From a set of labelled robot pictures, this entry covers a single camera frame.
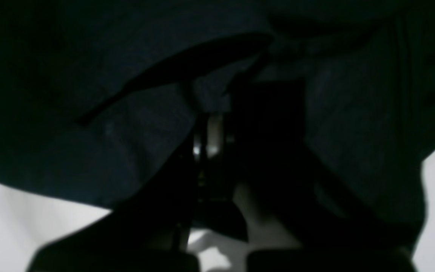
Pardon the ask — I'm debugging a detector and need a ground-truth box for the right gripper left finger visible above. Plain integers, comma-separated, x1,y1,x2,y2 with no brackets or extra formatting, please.
28,113,216,272

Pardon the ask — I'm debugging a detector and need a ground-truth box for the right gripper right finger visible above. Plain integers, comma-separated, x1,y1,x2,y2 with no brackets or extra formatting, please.
214,113,417,272

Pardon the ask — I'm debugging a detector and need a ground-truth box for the black t-shirt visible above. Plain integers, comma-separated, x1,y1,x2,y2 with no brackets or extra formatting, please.
0,0,435,225

